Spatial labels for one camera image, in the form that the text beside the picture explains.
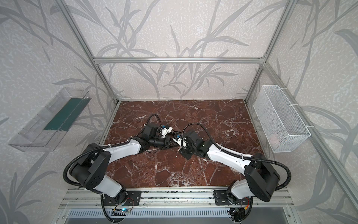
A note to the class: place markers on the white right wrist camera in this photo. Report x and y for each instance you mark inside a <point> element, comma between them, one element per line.
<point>178,139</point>

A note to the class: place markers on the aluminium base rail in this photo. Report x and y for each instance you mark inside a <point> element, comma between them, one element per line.
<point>176,205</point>

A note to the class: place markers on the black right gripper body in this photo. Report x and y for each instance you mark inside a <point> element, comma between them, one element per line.
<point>184,145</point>

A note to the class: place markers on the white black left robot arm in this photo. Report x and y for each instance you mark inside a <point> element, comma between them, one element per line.
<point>88,170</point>

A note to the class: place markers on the green circuit board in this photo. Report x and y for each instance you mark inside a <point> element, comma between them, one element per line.
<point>120,211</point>

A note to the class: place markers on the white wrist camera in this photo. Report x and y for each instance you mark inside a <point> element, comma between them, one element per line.
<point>165,130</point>
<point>178,139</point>

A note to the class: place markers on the pink object in basket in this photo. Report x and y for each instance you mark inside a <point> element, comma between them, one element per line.
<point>274,140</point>

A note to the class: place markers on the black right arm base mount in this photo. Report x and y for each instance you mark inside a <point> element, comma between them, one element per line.
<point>221,197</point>

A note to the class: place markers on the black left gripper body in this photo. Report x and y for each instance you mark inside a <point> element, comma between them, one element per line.
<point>167,141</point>

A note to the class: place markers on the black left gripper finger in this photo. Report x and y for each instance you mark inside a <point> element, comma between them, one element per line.
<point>171,141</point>
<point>172,146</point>

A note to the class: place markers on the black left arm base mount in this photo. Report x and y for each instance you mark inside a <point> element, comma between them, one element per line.
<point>130,198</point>

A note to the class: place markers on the aluminium frame profiles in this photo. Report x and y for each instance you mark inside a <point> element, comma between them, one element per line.
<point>337,170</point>

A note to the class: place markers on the clear plastic wall tray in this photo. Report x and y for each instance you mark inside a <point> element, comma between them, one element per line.
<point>46,130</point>

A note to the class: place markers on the white wire mesh basket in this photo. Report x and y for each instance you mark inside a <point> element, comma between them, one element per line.
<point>278,115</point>

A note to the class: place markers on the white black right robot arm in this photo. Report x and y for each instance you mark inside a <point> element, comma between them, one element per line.
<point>262,176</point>

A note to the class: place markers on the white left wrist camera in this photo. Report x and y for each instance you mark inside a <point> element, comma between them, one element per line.
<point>165,130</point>

